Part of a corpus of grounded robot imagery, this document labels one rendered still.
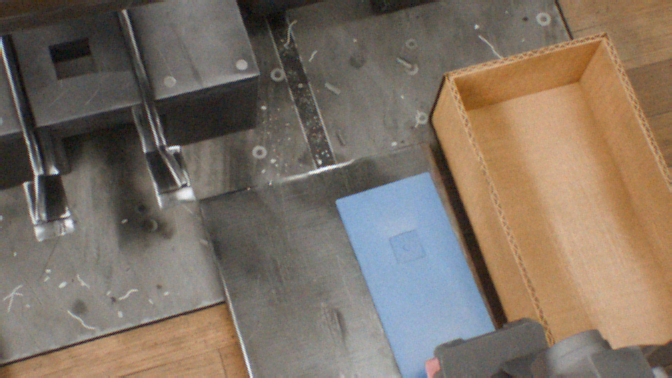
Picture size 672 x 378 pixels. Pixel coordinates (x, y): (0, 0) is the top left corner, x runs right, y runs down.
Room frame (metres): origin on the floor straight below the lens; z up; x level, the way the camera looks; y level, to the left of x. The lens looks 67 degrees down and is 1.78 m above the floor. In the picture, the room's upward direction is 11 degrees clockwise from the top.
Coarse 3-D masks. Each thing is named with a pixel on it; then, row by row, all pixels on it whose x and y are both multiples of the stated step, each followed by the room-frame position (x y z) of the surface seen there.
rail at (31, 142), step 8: (0, 40) 0.39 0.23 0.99; (8, 40) 0.39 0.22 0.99; (8, 48) 0.39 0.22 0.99; (8, 56) 0.38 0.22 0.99; (8, 64) 0.38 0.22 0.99; (8, 72) 0.37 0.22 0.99; (16, 72) 0.37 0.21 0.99; (16, 80) 0.37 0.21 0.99; (16, 88) 0.36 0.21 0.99; (16, 96) 0.36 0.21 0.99; (16, 104) 0.35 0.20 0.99; (24, 104) 0.35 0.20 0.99; (24, 112) 0.35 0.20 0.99; (24, 120) 0.34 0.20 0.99; (24, 128) 0.34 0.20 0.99; (24, 136) 0.33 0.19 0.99; (32, 136) 0.33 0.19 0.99; (32, 144) 0.33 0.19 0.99; (32, 152) 0.32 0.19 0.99; (32, 160) 0.32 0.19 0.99; (40, 160) 0.32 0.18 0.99; (32, 168) 0.31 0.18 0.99; (40, 168) 0.31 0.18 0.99
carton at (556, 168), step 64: (512, 64) 0.47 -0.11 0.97; (576, 64) 0.49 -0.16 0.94; (448, 128) 0.42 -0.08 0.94; (512, 128) 0.45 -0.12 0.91; (576, 128) 0.46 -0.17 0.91; (640, 128) 0.43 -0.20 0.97; (512, 192) 0.40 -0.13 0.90; (576, 192) 0.41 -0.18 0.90; (640, 192) 0.41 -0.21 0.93; (512, 256) 0.32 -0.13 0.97; (576, 256) 0.36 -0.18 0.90; (640, 256) 0.37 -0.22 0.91; (512, 320) 0.30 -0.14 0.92; (576, 320) 0.31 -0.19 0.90; (640, 320) 0.32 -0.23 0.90
